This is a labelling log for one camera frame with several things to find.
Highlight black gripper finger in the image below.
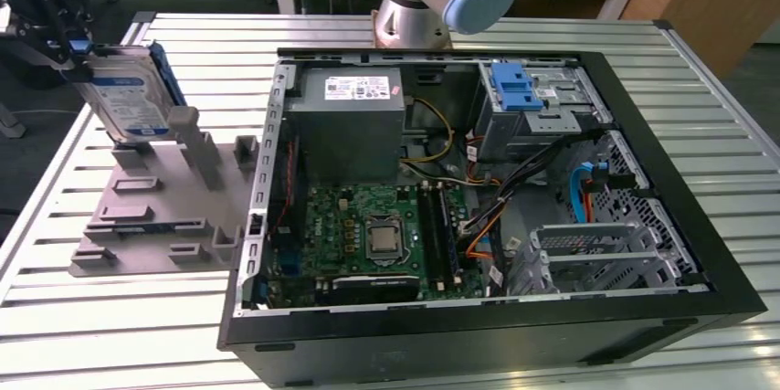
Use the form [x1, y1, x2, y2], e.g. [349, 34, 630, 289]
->
[53, 0, 93, 51]
[10, 19, 93, 84]

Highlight hard disk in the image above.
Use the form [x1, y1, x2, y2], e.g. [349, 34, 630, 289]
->
[65, 37, 187, 147]

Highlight metal disk bay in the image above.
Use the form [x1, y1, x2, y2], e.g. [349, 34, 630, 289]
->
[527, 223, 687, 295]

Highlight grey metal stand foot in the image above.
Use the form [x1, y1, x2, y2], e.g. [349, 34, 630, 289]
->
[0, 101, 29, 139]

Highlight grey parts rack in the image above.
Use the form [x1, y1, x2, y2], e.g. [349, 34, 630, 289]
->
[67, 106, 261, 279]

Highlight grey power supply unit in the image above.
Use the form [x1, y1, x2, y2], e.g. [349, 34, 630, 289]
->
[283, 65, 407, 185]

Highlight green motherboard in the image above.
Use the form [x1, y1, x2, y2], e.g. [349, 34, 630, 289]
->
[266, 182, 489, 309]

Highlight black CPU socket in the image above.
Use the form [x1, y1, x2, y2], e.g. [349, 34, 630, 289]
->
[362, 214, 407, 268]

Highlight silver CPU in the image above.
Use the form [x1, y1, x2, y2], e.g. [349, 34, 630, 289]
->
[369, 227, 398, 258]

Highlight blue plastic drive latch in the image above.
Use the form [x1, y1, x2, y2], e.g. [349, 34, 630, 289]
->
[489, 62, 546, 112]

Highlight black graphics card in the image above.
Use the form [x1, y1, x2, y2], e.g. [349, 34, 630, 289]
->
[313, 272, 422, 305]

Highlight black RAM slot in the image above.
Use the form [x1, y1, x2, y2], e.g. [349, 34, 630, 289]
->
[431, 181, 459, 289]
[417, 181, 445, 291]
[423, 181, 450, 291]

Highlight silver metal drive cage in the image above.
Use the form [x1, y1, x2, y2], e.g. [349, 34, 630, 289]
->
[474, 60, 614, 165]

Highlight black PC case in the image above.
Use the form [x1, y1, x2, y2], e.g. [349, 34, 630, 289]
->
[217, 46, 767, 389]

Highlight wooden cabinet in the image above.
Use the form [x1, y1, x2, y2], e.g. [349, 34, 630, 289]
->
[623, 0, 780, 79]

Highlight yellow wire bundle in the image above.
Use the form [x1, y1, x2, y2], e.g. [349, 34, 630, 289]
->
[399, 97, 455, 165]

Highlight red orange drive wires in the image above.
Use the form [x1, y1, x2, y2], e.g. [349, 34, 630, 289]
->
[462, 132, 491, 184]

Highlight black wire bundle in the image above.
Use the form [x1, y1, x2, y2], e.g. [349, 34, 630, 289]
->
[459, 127, 610, 236]

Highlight orange red wire bundle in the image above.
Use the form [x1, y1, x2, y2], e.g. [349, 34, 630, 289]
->
[462, 206, 507, 264]

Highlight blue flat wire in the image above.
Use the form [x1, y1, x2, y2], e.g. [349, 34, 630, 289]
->
[569, 159, 610, 225]

